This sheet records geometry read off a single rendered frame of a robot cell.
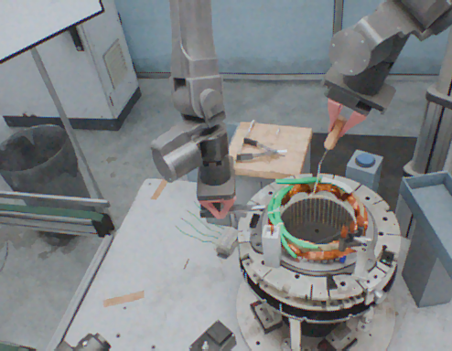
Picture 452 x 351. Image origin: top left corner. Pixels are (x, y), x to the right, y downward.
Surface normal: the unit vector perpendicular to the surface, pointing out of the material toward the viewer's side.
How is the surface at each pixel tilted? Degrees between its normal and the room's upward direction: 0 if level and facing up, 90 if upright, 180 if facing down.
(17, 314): 0
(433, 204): 0
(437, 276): 90
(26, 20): 83
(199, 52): 60
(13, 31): 83
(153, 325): 0
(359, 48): 80
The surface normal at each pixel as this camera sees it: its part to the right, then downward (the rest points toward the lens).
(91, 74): -0.23, 0.69
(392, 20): 0.34, -0.40
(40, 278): -0.12, -0.72
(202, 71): 0.53, 0.25
